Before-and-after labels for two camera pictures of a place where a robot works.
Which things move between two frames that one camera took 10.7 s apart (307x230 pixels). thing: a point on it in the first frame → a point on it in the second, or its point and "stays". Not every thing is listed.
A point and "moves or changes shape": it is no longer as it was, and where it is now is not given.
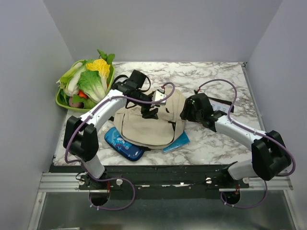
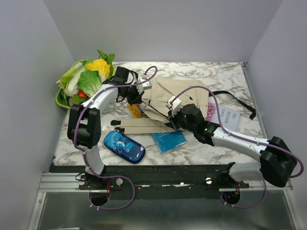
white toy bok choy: [69, 80] stays
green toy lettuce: [90, 83] stays
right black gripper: [188, 105] → [172, 118]
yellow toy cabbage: [101, 65] stays
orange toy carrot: [82, 94] stays
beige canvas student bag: [165, 130] moves or changes shape
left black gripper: [147, 114] → [137, 97]
